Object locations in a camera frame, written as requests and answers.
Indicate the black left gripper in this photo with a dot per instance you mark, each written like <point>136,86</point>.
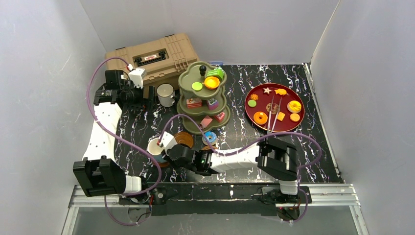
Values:
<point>150,95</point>

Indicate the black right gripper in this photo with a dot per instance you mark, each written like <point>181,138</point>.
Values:
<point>165,154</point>

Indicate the brown wooden coaster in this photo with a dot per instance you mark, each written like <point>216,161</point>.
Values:
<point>184,138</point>
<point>208,148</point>

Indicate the blue frosted donut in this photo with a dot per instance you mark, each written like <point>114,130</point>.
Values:
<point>210,138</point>

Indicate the pink swirl roll cake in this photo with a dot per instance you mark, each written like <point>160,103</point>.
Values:
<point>205,122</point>

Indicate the blue mug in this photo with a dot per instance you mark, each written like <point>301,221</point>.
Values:
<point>156,151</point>

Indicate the pink sprinkled cake slice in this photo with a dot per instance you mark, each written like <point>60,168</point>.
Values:
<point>220,117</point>

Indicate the purple frosted cake slice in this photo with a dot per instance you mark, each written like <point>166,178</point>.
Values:
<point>212,104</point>

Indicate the red layered cake square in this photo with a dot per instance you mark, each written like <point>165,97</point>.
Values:
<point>193,103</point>

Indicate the green three-tier serving stand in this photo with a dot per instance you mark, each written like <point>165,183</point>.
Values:
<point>202,98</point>

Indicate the green macaron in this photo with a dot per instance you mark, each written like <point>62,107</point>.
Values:
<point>197,86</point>
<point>252,103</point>

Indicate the orange glazed donut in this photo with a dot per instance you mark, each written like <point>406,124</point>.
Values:
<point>260,118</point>

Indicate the green cube sweet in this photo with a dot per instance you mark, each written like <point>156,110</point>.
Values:
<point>217,72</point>

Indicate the red round lacquer tray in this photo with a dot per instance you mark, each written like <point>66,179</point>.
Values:
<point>272,104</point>

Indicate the brown wooden coasters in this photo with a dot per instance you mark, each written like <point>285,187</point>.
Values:
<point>164,164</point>

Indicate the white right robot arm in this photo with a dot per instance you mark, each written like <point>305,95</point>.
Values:
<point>275,157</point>

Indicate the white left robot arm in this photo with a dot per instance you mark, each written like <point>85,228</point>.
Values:
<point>97,173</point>

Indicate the white cup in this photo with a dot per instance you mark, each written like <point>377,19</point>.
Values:
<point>166,95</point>

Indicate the tan plastic toolbox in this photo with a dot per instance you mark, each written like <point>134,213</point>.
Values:
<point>164,60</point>

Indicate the square yellow cracker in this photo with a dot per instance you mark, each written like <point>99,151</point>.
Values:
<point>281,116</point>

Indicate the star shaped cookie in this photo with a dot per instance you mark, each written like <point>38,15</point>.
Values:
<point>267,90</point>

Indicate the round yellow biscuit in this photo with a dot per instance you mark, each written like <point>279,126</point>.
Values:
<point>295,117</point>

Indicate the fish shaped yellow cookie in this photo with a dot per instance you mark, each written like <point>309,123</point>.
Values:
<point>281,92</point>

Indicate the yellow glazed donut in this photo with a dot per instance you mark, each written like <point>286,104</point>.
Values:
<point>294,106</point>

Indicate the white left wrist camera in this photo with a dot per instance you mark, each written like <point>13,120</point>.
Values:
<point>136,76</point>

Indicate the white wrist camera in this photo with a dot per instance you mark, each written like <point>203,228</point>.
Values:
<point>136,76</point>
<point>167,142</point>

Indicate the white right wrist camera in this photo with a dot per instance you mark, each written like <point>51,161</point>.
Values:
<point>167,142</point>

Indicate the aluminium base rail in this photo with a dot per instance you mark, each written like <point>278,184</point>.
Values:
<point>324,194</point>

